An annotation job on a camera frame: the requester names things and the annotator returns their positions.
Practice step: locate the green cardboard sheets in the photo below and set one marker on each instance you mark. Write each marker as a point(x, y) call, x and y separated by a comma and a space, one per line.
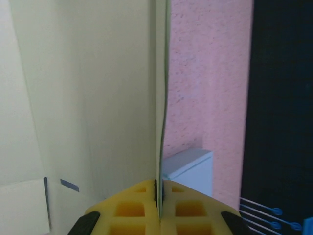
point(97, 98)

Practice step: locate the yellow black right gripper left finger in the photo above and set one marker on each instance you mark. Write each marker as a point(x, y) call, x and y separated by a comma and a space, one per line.
point(129, 210)

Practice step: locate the light blue paper box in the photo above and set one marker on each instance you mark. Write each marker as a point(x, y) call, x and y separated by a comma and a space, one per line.
point(190, 169)

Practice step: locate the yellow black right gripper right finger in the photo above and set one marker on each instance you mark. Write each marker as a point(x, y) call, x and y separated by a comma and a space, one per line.
point(190, 210)

